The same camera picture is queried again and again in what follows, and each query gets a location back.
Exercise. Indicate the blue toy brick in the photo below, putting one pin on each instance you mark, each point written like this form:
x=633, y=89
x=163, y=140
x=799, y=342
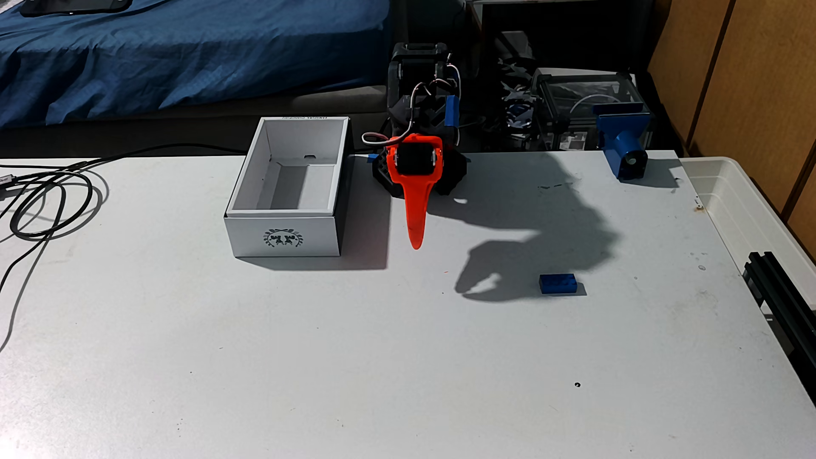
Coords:
x=558, y=285

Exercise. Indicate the white cardboard box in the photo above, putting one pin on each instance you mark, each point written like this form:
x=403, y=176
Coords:
x=284, y=239

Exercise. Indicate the blue bed cover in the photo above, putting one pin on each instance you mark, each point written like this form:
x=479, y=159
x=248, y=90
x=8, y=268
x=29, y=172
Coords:
x=191, y=51

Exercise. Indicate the white plastic bin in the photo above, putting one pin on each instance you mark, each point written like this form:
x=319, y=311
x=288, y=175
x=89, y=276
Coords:
x=733, y=204

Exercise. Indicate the brown wooden cabinet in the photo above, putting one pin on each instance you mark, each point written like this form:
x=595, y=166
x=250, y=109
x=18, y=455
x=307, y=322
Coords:
x=765, y=76

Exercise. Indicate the black flat device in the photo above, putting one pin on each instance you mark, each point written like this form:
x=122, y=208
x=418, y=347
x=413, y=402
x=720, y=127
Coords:
x=76, y=6

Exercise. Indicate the clear enclosure with black frame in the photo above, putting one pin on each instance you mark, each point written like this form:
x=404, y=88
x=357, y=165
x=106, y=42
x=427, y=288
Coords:
x=574, y=95

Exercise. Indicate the blue printed camera mount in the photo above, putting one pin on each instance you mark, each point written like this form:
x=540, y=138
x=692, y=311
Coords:
x=621, y=137

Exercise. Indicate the dark bed frame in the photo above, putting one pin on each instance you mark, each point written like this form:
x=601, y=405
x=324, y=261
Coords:
x=191, y=127

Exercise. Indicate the black aluminium rail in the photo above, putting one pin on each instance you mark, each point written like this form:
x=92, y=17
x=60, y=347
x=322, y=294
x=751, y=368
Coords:
x=778, y=293

